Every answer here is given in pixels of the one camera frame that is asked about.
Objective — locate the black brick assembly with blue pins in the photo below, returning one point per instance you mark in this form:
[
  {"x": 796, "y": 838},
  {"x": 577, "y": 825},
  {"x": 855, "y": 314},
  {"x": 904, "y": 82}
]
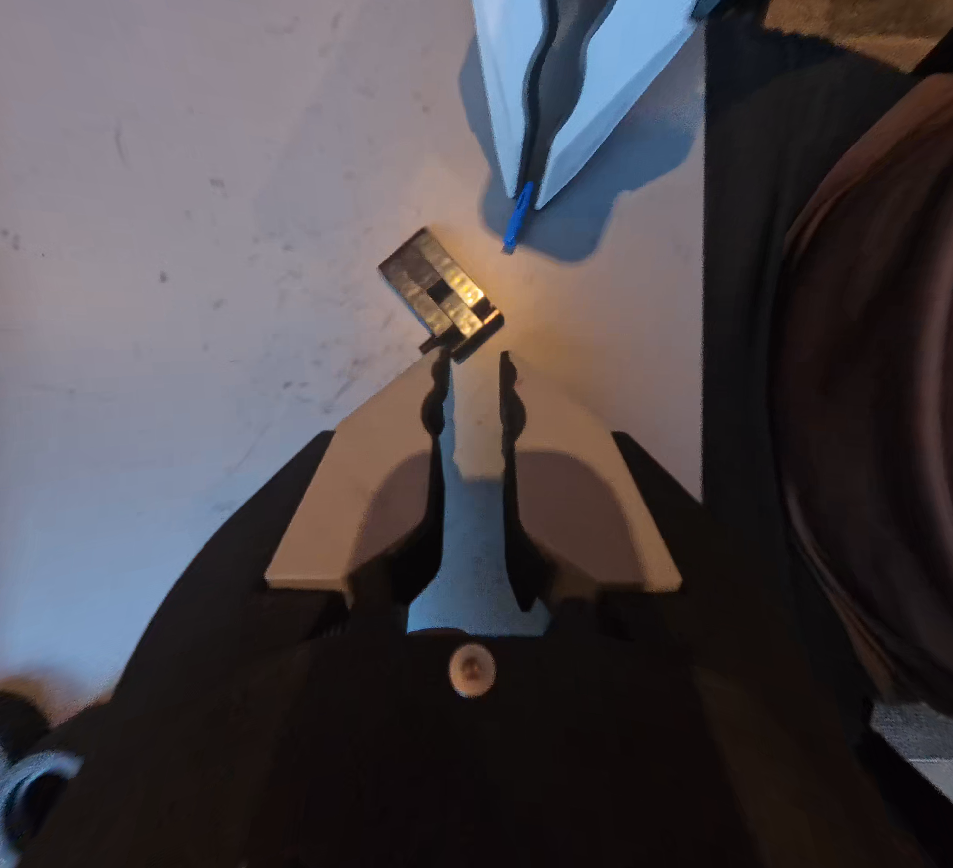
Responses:
[{"x": 432, "y": 279}]

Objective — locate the black rubber toy tire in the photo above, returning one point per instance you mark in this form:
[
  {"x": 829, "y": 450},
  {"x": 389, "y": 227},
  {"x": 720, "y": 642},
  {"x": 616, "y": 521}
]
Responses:
[
  {"x": 45, "y": 764},
  {"x": 19, "y": 715}
]

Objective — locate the blue connector pin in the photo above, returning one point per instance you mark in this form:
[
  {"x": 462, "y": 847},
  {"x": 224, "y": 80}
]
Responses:
[{"x": 516, "y": 224}]

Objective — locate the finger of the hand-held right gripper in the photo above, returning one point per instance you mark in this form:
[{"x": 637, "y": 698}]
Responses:
[
  {"x": 648, "y": 26},
  {"x": 506, "y": 26}
]

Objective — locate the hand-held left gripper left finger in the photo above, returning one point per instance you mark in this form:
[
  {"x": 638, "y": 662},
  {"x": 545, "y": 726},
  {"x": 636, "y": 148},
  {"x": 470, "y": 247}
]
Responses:
[{"x": 357, "y": 495}]

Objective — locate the person's brown top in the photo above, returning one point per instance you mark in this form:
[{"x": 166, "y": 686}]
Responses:
[{"x": 878, "y": 361}]

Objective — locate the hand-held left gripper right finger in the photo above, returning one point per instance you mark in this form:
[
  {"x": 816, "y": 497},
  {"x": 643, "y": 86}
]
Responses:
[{"x": 595, "y": 510}]

